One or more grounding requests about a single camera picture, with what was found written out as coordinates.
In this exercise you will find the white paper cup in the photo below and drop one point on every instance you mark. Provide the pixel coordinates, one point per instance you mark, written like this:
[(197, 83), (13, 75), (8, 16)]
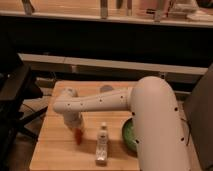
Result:
[(106, 88)]

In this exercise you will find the white plastic bottle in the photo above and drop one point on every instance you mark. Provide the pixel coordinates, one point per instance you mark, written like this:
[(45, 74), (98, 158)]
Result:
[(102, 145)]

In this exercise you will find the green bowl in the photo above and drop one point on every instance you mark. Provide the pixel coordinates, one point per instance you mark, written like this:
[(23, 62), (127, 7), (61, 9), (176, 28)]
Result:
[(128, 135)]

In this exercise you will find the black office chair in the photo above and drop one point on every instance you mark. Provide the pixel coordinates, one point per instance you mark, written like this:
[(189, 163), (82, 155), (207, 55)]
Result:
[(16, 84)]

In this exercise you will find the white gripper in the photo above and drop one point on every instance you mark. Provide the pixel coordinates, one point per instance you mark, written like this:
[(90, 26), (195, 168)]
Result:
[(74, 121)]

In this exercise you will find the red orange pepper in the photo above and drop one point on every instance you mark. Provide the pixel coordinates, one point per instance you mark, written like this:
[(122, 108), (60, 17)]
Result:
[(78, 135)]

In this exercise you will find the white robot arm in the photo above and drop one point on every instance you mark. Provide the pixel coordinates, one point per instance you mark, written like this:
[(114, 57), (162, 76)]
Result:
[(157, 126)]

